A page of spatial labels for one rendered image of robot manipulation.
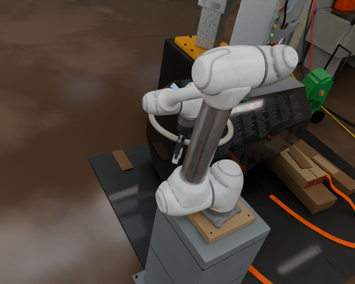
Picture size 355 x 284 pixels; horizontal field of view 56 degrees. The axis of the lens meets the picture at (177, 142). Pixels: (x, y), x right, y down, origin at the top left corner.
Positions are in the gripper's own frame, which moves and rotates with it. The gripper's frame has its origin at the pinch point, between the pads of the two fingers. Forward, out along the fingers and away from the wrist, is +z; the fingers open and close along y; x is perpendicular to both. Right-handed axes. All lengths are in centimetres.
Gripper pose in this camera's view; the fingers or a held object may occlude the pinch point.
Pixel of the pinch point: (177, 155)
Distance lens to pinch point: 176.5
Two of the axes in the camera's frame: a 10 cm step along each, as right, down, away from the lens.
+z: -2.1, 8.0, 5.7
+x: -9.3, -3.4, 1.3
